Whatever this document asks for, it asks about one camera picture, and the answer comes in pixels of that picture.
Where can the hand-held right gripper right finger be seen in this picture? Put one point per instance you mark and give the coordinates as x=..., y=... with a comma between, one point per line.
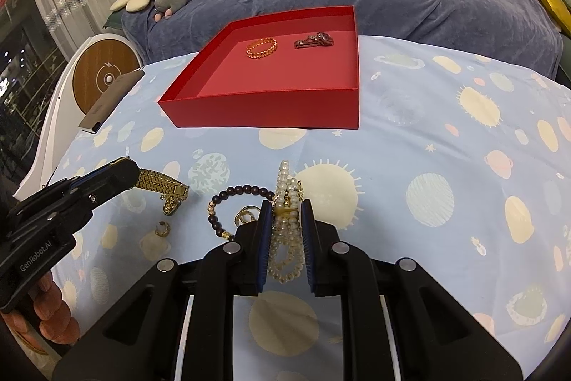
x=307, y=247

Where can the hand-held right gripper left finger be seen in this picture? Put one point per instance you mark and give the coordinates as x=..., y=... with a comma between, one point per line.
x=266, y=247

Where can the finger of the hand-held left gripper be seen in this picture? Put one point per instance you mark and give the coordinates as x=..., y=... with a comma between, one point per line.
x=113, y=180
x=67, y=183

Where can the gold metal watch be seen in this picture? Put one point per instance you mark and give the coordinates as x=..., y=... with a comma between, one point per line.
x=156, y=181

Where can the red cardboard box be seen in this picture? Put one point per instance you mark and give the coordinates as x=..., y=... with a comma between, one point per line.
x=267, y=108

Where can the person's left hand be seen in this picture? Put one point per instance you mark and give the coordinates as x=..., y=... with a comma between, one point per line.
x=55, y=309

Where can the gold rings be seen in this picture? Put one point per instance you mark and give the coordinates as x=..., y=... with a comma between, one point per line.
x=245, y=212

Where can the grey flat box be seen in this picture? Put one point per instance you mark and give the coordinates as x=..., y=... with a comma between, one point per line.
x=111, y=97

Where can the white stand with wooden disc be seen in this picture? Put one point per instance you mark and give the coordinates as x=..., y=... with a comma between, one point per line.
x=102, y=68

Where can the light blue planet-print cloth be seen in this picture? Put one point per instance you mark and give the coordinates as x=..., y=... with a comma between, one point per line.
x=401, y=140

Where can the dark red watch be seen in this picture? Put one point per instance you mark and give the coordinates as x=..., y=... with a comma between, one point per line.
x=319, y=38

